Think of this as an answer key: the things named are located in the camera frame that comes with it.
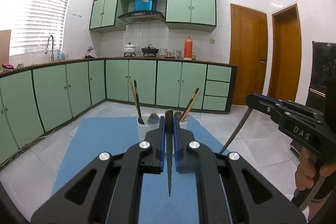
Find green lower kitchen cabinets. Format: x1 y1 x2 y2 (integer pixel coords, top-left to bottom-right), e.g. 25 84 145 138
1 57 238 162

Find chrome kitchen faucet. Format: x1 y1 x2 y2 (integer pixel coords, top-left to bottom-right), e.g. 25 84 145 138
45 35 54 62

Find person's right hand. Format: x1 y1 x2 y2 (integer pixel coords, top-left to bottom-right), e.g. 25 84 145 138
295 147 336 191

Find right wooden door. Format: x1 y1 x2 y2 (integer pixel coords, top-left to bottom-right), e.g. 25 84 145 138
268 4 302 101

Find wooden door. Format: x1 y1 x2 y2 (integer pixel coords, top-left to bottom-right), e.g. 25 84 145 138
230 4 268 105
268 4 302 101

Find blue table mat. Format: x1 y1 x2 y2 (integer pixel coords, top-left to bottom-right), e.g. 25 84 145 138
41 117 230 223

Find right bamboo chopstick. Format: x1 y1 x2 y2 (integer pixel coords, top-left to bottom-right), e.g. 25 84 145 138
179 88 201 122

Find bamboo chopstick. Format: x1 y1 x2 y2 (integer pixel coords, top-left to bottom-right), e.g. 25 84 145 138
129 81 139 118
179 88 201 122

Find left wooden door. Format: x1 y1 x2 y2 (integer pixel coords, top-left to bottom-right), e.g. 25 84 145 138
230 4 268 105

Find white twin utensil holder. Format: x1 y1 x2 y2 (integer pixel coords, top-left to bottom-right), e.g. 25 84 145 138
136 115 191 135

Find left metal spoon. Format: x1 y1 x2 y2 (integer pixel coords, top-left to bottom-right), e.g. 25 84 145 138
147 113 160 124

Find metal spoon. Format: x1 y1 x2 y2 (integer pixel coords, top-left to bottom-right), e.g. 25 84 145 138
174 111 182 122
147 113 160 124

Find right metal spoon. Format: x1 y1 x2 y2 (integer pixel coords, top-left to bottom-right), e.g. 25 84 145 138
174 111 182 122

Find orange thermos bottle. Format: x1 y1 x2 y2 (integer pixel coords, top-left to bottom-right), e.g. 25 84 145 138
183 37 193 60

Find left bamboo chopstick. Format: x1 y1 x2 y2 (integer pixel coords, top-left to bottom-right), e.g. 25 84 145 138
129 81 139 118

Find black wok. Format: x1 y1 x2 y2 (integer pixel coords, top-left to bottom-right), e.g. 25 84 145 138
141 44 159 57

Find small metal kettle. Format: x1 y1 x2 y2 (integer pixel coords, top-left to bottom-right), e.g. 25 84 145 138
84 46 94 59

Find white cooking pot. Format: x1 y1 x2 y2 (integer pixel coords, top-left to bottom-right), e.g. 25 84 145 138
123 43 136 57

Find black range hood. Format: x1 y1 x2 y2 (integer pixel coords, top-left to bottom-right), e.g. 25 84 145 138
118 11 165 24

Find blue box above hood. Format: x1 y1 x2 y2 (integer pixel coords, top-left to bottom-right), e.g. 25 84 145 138
133 0 157 11

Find white window blinds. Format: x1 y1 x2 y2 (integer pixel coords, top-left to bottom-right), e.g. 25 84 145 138
1 0 70 56

